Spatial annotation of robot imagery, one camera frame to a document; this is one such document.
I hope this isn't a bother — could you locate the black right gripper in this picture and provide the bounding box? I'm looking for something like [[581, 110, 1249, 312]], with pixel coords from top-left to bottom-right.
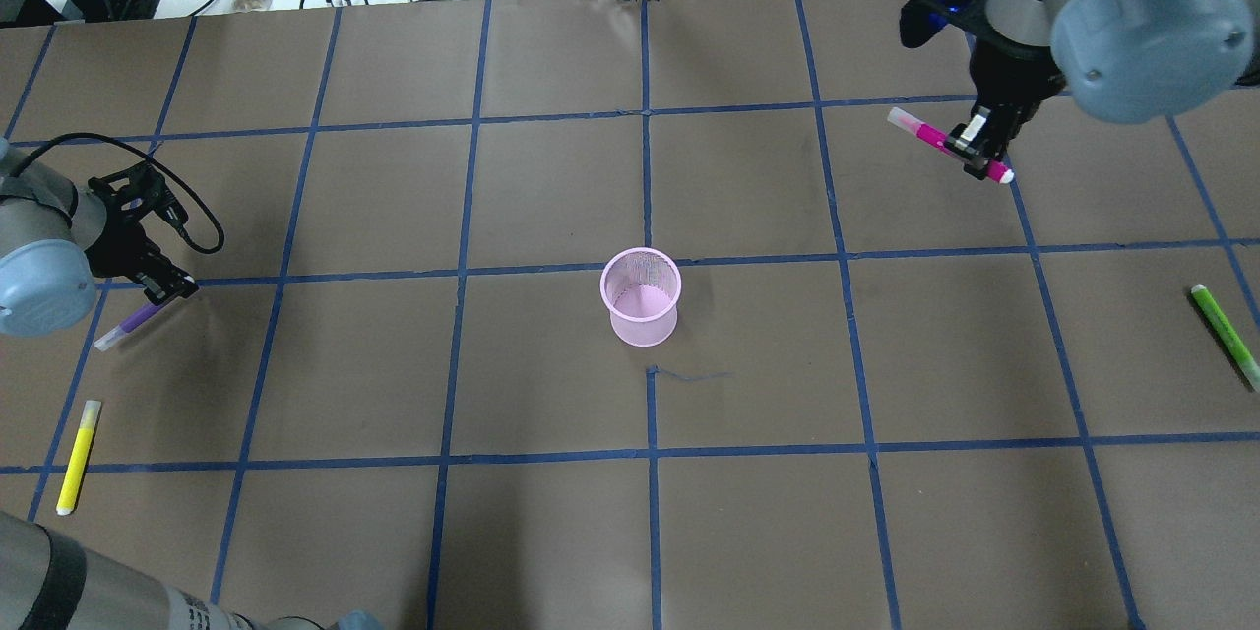
[[898, 0, 1065, 180]]

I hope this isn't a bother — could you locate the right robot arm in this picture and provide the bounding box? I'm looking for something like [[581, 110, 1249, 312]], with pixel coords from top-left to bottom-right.
[[888, 0, 1259, 183]]

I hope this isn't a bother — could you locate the green highlighter pen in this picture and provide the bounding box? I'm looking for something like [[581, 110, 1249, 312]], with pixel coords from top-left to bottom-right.
[[1189, 284, 1259, 392]]

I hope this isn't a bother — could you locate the thin black wire scrap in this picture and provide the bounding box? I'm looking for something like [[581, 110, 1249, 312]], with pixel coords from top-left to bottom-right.
[[650, 365, 732, 383]]

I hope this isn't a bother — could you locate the pink mesh cup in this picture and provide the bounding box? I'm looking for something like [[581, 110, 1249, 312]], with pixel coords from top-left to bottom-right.
[[599, 247, 680, 347]]

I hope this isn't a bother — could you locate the pink highlighter pen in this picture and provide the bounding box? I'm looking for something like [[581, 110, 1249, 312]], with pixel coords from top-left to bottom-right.
[[887, 108, 1014, 185]]

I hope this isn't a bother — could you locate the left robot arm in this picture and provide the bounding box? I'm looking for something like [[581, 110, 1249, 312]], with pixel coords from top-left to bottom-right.
[[1, 132, 226, 352]]

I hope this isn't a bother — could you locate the yellow highlighter pen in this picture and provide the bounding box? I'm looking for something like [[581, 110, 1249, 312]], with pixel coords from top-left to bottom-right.
[[55, 399, 102, 517]]

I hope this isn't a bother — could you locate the purple highlighter pen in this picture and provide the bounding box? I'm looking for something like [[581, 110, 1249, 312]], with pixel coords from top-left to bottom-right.
[[95, 302, 166, 352]]

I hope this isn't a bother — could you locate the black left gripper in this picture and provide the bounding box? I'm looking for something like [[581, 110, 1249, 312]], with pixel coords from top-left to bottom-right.
[[86, 163, 199, 306]]

